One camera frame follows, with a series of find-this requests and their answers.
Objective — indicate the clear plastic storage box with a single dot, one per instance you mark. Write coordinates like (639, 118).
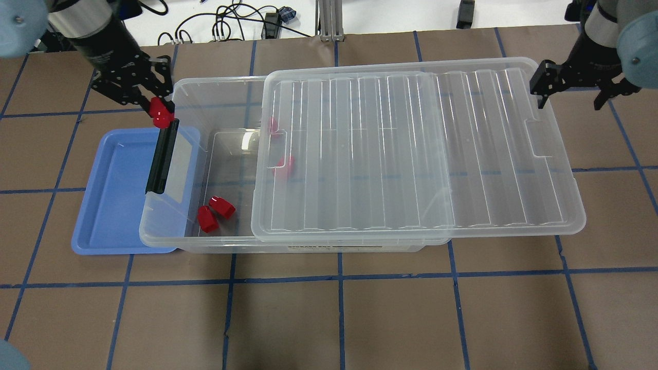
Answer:
(227, 112)

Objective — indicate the aluminium frame post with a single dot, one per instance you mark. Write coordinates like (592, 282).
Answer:
(329, 15)

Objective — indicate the clear plastic box lid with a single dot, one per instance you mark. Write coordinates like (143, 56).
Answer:
(412, 152)

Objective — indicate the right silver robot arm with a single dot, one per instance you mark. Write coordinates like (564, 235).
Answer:
(630, 27)

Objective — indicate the blue plastic tray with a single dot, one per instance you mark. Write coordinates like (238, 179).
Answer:
(117, 215)

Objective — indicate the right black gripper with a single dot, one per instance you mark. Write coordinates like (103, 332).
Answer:
(596, 63)

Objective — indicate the black box latch handle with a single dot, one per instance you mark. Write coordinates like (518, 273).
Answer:
(162, 158)

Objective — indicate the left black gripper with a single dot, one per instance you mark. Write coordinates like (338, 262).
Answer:
(106, 50)

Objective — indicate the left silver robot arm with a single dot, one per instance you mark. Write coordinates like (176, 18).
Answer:
(25, 22)

